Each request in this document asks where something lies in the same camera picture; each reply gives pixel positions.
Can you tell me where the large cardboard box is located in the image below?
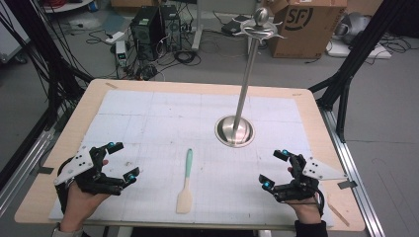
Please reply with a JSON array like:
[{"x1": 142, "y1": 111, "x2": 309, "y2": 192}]
[{"x1": 267, "y1": 0, "x2": 349, "y2": 60}]

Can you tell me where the white flat board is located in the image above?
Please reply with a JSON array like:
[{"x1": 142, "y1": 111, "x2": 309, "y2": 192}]
[{"x1": 325, "y1": 35, "x2": 393, "y2": 60}]

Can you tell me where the steel utensil stand with hooks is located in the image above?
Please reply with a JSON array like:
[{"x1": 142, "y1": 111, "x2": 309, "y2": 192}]
[{"x1": 213, "y1": 7, "x2": 287, "y2": 149}]

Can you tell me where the coiled black cable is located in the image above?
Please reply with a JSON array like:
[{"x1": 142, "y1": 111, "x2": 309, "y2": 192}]
[{"x1": 173, "y1": 48, "x2": 203, "y2": 67}]

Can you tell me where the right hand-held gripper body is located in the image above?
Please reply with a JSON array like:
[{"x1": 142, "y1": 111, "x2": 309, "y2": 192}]
[{"x1": 273, "y1": 153, "x2": 349, "y2": 203}]

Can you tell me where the black flat device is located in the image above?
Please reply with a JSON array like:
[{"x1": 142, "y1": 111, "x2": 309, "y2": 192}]
[{"x1": 220, "y1": 14, "x2": 252, "y2": 37}]

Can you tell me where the white metal post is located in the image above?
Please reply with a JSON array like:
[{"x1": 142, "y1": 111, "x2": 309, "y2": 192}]
[{"x1": 191, "y1": 0, "x2": 205, "y2": 51}]

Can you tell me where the grey sleeve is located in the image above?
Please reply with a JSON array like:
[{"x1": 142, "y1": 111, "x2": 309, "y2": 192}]
[{"x1": 50, "y1": 223, "x2": 85, "y2": 237}]

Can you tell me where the black metal frame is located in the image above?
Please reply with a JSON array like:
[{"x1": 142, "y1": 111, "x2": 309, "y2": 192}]
[
  {"x1": 308, "y1": 0, "x2": 410, "y2": 143},
  {"x1": 5, "y1": 0, "x2": 94, "y2": 131}
]

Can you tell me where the grey tape piece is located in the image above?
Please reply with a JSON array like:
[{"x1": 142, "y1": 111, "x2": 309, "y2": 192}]
[{"x1": 337, "y1": 180, "x2": 359, "y2": 191}]

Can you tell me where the white grid mat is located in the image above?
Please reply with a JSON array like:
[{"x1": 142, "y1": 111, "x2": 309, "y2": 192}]
[{"x1": 48, "y1": 89, "x2": 336, "y2": 229}]

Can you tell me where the aluminium rail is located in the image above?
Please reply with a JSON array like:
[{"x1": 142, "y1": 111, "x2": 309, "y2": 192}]
[
  {"x1": 0, "y1": 127, "x2": 56, "y2": 215},
  {"x1": 316, "y1": 106, "x2": 387, "y2": 237}
]

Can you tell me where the person's right hand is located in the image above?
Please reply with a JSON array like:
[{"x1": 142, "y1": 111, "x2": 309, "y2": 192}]
[{"x1": 286, "y1": 196, "x2": 325, "y2": 225}]

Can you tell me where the thin wooden strip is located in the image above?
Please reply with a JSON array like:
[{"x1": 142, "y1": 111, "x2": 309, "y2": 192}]
[{"x1": 327, "y1": 201, "x2": 351, "y2": 228}]

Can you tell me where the black sleeve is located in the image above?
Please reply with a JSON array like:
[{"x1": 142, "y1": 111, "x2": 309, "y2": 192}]
[{"x1": 293, "y1": 219, "x2": 329, "y2": 237}]

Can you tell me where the black computer tower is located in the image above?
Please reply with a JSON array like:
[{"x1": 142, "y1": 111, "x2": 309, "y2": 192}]
[
  {"x1": 129, "y1": 5, "x2": 165, "y2": 61},
  {"x1": 160, "y1": 4, "x2": 183, "y2": 53}
]

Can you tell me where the person's left hand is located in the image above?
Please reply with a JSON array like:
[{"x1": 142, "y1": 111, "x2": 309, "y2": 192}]
[{"x1": 59, "y1": 182, "x2": 112, "y2": 232}]

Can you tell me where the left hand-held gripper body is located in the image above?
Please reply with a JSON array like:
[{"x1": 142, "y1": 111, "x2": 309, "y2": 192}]
[{"x1": 53, "y1": 144, "x2": 128, "y2": 198}]

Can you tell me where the grey bag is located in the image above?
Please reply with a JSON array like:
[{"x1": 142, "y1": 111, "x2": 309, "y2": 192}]
[{"x1": 335, "y1": 12, "x2": 373, "y2": 46}]

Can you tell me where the white device with display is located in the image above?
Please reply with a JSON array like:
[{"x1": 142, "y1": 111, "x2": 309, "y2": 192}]
[{"x1": 115, "y1": 39, "x2": 128, "y2": 67}]

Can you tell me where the white power strip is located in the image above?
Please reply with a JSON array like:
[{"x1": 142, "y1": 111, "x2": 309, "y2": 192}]
[{"x1": 105, "y1": 31, "x2": 126, "y2": 45}]

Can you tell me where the teal and cream silicone spatula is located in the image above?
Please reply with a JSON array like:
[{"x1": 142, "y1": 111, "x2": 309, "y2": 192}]
[{"x1": 175, "y1": 147, "x2": 195, "y2": 215}]

